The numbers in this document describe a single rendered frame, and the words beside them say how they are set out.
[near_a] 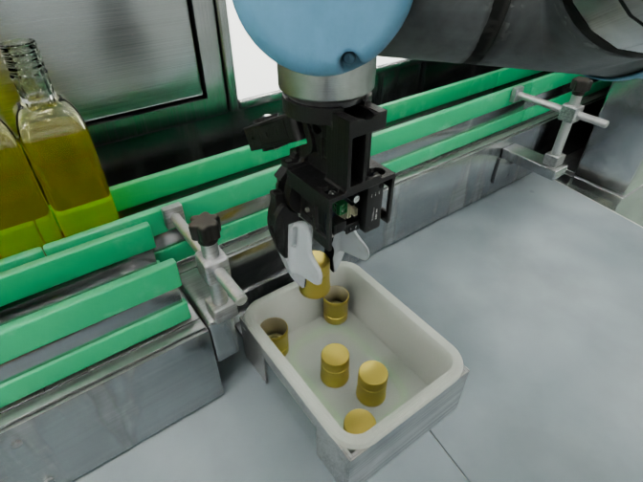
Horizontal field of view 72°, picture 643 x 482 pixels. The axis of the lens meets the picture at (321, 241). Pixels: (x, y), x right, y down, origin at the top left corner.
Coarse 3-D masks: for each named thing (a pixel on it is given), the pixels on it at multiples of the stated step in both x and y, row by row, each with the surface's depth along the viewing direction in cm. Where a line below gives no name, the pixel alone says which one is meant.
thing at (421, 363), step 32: (288, 288) 57; (352, 288) 61; (384, 288) 57; (256, 320) 55; (288, 320) 59; (320, 320) 62; (352, 320) 62; (384, 320) 57; (416, 320) 52; (288, 352) 58; (320, 352) 58; (352, 352) 58; (384, 352) 58; (416, 352) 54; (448, 352) 49; (320, 384) 54; (352, 384) 54; (416, 384) 54; (448, 384) 46; (320, 416) 43; (384, 416) 51; (352, 448) 41
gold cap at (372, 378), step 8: (360, 368) 50; (368, 368) 50; (376, 368) 50; (384, 368) 50; (360, 376) 50; (368, 376) 50; (376, 376) 50; (384, 376) 50; (360, 384) 50; (368, 384) 49; (376, 384) 49; (384, 384) 49; (360, 392) 51; (368, 392) 50; (376, 392) 50; (384, 392) 51; (360, 400) 52; (368, 400) 51; (376, 400) 51; (384, 400) 52
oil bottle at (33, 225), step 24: (0, 120) 38; (0, 144) 38; (0, 168) 39; (24, 168) 40; (0, 192) 40; (24, 192) 41; (0, 216) 41; (24, 216) 42; (48, 216) 43; (0, 240) 42; (24, 240) 43; (48, 240) 45
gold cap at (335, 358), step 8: (328, 344) 53; (336, 344) 53; (328, 352) 52; (336, 352) 52; (344, 352) 52; (328, 360) 51; (336, 360) 51; (344, 360) 51; (328, 368) 51; (336, 368) 51; (344, 368) 52; (328, 376) 52; (336, 376) 52; (344, 376) 53; (328, 384) 53; (336, 384) 53
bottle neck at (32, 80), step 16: (0, 48) 36; (16, 48) 36; (32, 48) 37; (16, 64) 37; (32, 64) 38; (16, 80) 38; (32, 80) 38; (48, 80) 39; (32, 96) 39; (48, 96) 40
